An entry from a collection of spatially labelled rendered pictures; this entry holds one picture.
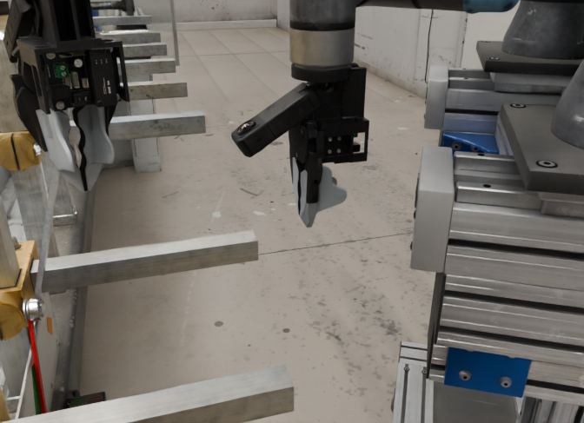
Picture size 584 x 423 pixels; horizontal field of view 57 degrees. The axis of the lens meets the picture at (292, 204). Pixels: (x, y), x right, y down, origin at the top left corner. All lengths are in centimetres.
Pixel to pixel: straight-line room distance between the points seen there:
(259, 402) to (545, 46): 74
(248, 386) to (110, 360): 143
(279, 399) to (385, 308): 158
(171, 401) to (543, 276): 36
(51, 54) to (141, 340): 155
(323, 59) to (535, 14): 48
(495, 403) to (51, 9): 128
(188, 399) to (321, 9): 41
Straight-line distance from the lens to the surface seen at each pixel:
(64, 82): 51
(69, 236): 113
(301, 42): 63
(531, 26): 103
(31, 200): 89
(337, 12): 62
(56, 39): 48
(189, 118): 89
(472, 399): 147
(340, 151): 67
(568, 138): 56
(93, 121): 56
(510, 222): 55
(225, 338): 192
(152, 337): 197
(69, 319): 89
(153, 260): 69
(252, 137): 63
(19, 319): 65
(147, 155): 330
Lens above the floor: 120
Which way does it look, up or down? 25 degrees down
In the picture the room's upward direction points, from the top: straight up
